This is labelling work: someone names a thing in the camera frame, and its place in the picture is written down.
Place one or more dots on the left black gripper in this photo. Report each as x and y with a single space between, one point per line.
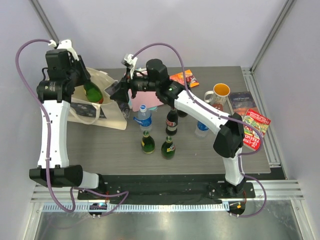
86 72

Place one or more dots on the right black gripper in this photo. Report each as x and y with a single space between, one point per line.
121 94

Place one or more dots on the green glass bottle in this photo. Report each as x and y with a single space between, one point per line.
93 93
168 148
147 143

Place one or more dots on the Pocari Sweat plastic bottle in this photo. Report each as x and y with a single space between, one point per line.
144 118

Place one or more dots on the Coca-Cola glass bottle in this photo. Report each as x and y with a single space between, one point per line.
172 122
182 114

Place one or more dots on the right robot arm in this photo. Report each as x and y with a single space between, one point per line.
228 129

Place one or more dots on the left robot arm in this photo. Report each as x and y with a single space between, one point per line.
53 167

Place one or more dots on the canvas tote bag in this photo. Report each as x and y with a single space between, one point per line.
107 114

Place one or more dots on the pink clipboard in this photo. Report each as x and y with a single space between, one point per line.
147 98

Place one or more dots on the teal clipboard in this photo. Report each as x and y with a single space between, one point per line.
153 108

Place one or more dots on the Roald Dahl book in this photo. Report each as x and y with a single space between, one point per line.
191 80

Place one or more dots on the white mug orange inside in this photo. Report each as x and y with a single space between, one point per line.
218 95

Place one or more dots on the brown red cube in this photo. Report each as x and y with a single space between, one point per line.
218 107

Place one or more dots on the dark purple book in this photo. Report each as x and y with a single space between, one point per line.
241 102

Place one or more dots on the red Treehouse book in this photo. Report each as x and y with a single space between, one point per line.
258 122

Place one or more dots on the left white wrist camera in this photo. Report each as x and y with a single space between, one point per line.
64 44

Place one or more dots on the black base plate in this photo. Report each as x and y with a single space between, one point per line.
176 186

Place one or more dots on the slotted cable duct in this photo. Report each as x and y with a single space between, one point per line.
99 207

